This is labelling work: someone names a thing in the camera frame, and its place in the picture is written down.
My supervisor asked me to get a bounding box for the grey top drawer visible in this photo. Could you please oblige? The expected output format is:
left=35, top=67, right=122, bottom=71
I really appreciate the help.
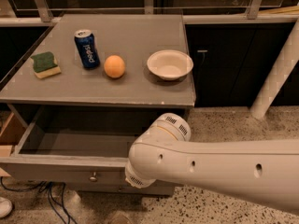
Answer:
left=0, top=105, right=148, bottom=186

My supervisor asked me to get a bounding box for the grey drawer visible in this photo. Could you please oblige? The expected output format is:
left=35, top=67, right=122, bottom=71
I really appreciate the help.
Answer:
left=66, top=181, right=175, bottom=196
left=0, top=105, right=148, bottom=186

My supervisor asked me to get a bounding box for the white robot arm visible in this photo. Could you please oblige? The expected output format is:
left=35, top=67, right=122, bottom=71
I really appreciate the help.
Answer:
left=125, top=113, right=299, bottom=214

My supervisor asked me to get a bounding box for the grey drawer cabinet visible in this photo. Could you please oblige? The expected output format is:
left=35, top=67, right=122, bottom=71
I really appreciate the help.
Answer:
left=0, top=14, right=197, bottom=197

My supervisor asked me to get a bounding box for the grey bottom drawer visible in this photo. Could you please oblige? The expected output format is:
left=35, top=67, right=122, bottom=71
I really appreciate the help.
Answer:
left=66, top=181, right=175, bottom=196

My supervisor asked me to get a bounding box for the white paper bowl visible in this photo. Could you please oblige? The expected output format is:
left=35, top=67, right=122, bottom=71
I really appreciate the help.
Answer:
left=147, top=49, right=193, bottom=81

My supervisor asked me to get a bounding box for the orange fruit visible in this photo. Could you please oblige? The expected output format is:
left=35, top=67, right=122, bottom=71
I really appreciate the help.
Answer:
left=104, top=55, right=125, bottom=78

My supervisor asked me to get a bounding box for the blue pepsi can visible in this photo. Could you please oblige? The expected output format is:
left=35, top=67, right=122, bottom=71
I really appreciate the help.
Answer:
left=74, top=29, right=100, bottom=69

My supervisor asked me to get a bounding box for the green yellow sponge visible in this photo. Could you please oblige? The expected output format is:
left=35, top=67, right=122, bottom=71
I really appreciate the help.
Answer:
left=30, top=51, right=61, bottom=79

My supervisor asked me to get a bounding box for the white shoe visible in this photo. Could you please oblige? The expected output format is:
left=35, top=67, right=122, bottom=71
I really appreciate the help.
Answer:
left=0, top=197, right=13, bottom=218

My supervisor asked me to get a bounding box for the black wall cabinet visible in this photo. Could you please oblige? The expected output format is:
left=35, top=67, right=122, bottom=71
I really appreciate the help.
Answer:
left=186, top=22, right=294, bottom=107

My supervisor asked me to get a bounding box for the blue floor cable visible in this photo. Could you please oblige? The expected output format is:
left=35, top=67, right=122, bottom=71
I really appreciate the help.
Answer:
left=0, top=175, right=78, bottom=224

